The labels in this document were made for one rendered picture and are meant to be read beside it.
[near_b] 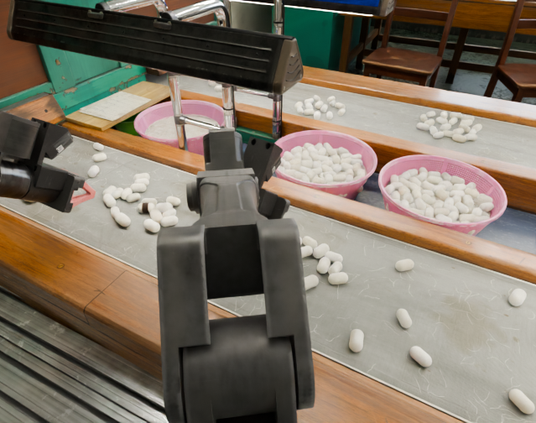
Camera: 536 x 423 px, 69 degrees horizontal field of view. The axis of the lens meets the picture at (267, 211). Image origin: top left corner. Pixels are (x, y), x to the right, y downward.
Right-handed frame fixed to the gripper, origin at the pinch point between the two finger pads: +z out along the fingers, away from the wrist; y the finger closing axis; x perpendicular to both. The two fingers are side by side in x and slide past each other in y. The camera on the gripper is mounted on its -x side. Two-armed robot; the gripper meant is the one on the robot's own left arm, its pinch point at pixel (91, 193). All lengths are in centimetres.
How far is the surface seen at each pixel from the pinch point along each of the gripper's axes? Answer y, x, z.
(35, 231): 6.2, 10.0, -4.1
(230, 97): -13.7, -28.2, 15.6
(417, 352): -64, 5, 3
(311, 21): 69, -156, 225
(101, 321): -20.2, 16.1, -10.1
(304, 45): 73, -141, 238
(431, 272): -63, -6, 19
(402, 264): -58, -6, 16
